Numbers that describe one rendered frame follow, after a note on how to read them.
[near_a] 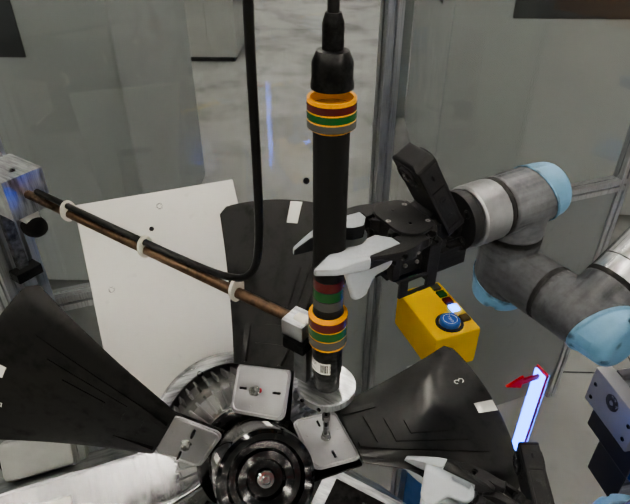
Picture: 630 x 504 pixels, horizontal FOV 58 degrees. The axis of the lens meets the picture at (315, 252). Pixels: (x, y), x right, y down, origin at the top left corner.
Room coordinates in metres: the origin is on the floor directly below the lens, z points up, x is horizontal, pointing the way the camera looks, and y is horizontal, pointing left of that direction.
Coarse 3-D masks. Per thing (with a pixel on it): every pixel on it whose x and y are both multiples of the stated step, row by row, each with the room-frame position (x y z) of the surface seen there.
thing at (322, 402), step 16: (288, 320) 0.49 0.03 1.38; (288, 336) 0.48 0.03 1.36; (304, 336) 0.48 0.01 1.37; (304, 352) 0.47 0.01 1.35; (304, 368) 0.47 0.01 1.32; (304, 384) 0.47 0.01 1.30; (352, 384) 0.47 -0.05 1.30; (304, 400) 0.45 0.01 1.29; (320, 400) 0.44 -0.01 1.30; (336, 400) 0.44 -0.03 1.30
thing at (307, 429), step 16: (320, 416) 0.51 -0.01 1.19; (336, 416) 0.51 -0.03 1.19; (304, 432) 0.48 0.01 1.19; (320, 432) 0.48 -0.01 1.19; (336, 432) 0.48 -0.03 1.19; (320, 448) 0.45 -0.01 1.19; (336, 448) 0.46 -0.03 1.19; (352, 448) 0.46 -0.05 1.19; (320, 464) 0.43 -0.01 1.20; (336, 464) 0.43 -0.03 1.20
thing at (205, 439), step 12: (180, 420) 0.44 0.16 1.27; (168, 432) 0.44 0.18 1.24; (180, 432) 0.44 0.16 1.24; (204, 432) 0.44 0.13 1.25; (216, 432) 0.44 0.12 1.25; (168, 444) 0.44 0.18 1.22; (180, 444) 0.44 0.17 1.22; (192, 444) 0.44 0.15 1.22; (204, 444) 0.44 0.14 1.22; (168, 456) 0.45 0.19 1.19; (180, 456) 0.45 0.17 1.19; (192, 456) 0.44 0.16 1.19; (204, 456) 0.44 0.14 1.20
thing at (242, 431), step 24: (240, 432) 0.43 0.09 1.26; (264, 432) 0.42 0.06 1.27; (288, 432) 0.43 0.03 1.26; (240, 456) 0.41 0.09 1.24; (264, 456) 0.41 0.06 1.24; (288, 456) 0.42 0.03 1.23; (216, 480) 0.38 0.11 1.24; (240, 480) 0.39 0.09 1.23; (288, 480) 0.39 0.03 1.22; (312, 480) 0.40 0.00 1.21
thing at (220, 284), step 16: (32, 192) 0.79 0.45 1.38; (48, 208) 0.76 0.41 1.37; (96, 224) 0.70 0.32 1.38; (128, 240) 0.65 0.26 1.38; (160, 256) 0.62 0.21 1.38; (192, 272) 0.58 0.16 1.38; (224, 288) 0.55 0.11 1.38; (240, 288) 0.55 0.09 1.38; (256, 304) 0.52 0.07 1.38; (272, 304) 0.52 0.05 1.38
